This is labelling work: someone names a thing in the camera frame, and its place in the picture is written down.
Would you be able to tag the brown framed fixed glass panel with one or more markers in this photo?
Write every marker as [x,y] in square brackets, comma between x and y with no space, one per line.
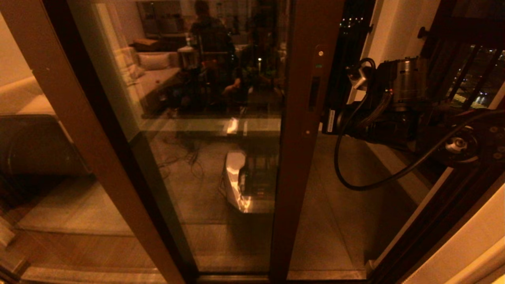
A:
[79,118]

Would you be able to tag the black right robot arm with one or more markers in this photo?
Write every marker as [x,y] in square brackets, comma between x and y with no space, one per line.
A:
[402,83]

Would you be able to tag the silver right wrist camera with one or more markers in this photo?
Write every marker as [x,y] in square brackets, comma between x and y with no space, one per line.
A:
[359,77]

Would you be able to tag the black aluminum extrusion rail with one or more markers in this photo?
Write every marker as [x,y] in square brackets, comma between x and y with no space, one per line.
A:
[315,278]

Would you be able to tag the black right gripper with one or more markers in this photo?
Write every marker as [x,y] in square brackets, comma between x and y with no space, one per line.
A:
[347,122]

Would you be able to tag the dark brown door frame jamb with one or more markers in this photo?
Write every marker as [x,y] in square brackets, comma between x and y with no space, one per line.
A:
[446,221]

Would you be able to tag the brown framed sliding glass door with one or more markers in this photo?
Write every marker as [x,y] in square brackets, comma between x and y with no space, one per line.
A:
[296,165]

